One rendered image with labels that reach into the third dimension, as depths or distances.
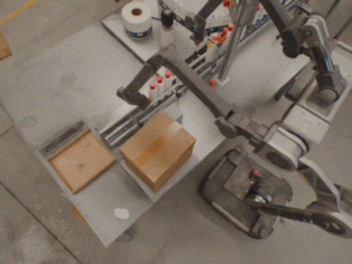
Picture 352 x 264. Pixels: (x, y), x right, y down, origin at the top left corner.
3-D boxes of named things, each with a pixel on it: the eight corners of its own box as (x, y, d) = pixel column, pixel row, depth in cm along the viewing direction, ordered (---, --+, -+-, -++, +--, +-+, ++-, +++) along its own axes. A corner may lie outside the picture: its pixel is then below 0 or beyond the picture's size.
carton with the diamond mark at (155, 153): (161, 131, 160) (161, 109, 135) (191, 156, 154) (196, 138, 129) (125, 165, 150) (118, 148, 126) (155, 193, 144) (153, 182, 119)
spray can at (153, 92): (154, 97, 166) (153, 78, 148) (159, 102, 165) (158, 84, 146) (148, 102, 165) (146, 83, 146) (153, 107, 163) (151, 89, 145)
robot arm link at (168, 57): (150, 47, 91) (168, 33, 95) (141, 66, 104) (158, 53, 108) (240, 136, 93) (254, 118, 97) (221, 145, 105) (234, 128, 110)
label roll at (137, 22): (137, 14, 196) (136, -3, 183) (158, 27, 191) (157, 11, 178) (119, 29, 190) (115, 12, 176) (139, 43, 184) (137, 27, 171)
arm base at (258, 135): (254, 154, 98) (266, 143, 87) (236, 142, 99) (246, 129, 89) (266, 138, 100) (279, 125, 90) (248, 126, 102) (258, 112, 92)
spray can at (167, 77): (167, 87, 170) (168, 67, 151) (173, 92, 168) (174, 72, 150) (161, 92, 168) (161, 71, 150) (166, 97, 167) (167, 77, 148)
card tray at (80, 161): (90, 130, 161) (89, 127, 157) (117, 159, 153) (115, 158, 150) (48, 161, 152) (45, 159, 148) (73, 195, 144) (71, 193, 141)
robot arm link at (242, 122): (248, 132, 92) (256, 122, 94) (224, 116, 94) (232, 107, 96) (240, 144, 100) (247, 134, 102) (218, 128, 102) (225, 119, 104)
